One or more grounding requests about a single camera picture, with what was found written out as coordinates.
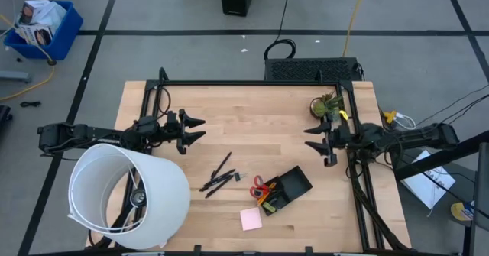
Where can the black mesh desk organizer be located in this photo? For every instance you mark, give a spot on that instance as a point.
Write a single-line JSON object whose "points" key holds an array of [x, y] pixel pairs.
{"points": [[294, 185]]}

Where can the orange pencil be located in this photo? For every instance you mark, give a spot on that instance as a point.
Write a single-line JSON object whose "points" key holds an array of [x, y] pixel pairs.
{"points": [[266, 195]]}

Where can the black vented case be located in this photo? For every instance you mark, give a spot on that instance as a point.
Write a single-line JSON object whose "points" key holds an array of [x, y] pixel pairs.
{"points": [[305, 69]]}

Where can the yellow plug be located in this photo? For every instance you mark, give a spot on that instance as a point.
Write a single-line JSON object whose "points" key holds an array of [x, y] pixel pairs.
{"points": [[389, 115]]}

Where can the white paper tag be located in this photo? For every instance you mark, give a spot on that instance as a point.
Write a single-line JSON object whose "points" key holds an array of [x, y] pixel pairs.
{"points": [[163, 244]]}

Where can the black table clamp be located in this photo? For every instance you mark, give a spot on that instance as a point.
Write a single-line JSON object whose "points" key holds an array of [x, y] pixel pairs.
{"points": [[308, 251], [197, 250]]}

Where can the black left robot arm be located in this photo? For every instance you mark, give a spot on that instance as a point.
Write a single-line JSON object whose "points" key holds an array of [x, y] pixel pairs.
{"points": [[76, 133]]}

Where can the blue plastic bin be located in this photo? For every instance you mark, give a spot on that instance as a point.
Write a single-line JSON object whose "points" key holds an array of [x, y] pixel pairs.
{"points": [[65, 38]]}

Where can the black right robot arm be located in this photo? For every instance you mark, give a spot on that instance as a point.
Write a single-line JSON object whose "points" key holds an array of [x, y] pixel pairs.
{"points": [[412, 137]]}

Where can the grey metal foot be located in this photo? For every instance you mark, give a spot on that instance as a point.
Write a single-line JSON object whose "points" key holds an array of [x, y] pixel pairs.
{"points": [[15, 76]]}

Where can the black aluminium table frame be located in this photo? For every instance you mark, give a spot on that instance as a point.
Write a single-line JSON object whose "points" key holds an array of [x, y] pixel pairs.
{"points": [[248, 83]]}

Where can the black lamp socket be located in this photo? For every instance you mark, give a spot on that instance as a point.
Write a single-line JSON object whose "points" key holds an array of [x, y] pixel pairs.
{"points": [[138, 198]]}

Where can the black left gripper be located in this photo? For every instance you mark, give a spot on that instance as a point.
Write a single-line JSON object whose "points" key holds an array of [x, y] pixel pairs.
{"points": [[172, 128]]}

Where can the black diagonal bar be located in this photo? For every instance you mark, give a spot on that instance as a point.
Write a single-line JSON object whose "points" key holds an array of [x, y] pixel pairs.
{"points": [[439, 158]]}

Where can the potted succulent plant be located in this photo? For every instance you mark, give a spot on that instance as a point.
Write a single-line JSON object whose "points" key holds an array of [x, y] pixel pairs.
{"points": [[324, 107]]}

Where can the grey vertical post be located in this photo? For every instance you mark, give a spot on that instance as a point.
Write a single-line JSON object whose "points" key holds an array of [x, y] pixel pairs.
{"points": [[482, 195]]}

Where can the black floor puck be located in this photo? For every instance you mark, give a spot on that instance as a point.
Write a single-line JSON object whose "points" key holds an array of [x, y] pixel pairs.
{"points": [[51, 62]]}

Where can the white printed carton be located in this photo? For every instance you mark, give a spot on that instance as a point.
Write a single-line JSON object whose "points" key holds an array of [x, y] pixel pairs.
{"points": [[32, 34], [46, 13]]}

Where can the white paper sheet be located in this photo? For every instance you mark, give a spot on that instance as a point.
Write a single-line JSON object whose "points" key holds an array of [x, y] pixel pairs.
{"points": [[428, 187]]}

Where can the pink sticky note pad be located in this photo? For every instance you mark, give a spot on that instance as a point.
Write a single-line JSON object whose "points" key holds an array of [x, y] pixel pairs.
{"points": [[251, 219]]}

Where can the white lamp shade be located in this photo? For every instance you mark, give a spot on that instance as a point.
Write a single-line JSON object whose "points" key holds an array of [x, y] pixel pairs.
{"points": [[168, 195]]}

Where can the black binder clip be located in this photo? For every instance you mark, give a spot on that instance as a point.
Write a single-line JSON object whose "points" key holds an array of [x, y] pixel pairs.
{"points": [[278, 200], [237, 177]]}

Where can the black pen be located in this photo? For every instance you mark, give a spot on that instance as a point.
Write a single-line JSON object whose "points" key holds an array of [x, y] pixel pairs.
{"points": [[221, 165], [223, 175], [217, 189], [214, 184]]}

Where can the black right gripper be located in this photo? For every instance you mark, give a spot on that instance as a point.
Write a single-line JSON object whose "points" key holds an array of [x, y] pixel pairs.
{"points": [[338, 137]]}

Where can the small black floor item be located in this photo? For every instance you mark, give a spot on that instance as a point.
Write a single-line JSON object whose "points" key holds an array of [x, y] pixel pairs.
{"points": [[30, 104]]}

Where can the black caster base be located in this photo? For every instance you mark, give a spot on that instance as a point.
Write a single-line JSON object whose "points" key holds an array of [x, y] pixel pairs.
{"points": [[4, 116]]}

